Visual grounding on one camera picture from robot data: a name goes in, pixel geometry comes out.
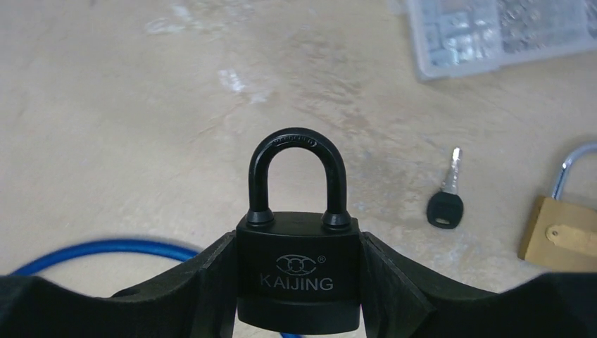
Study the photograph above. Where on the clear plastic organizer box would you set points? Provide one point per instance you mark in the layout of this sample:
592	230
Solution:
462	38

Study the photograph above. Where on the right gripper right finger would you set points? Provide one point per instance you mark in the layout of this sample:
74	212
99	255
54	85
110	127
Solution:
402	298

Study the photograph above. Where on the black head padlock key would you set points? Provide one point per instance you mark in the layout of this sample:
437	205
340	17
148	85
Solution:
445	208

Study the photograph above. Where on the brass padlock silver shackle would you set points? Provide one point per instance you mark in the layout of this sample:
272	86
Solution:
559	235

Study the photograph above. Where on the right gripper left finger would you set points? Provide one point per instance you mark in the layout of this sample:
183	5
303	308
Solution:
116	303

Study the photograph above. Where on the black padlock with key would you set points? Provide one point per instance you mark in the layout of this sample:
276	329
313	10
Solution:
298	271

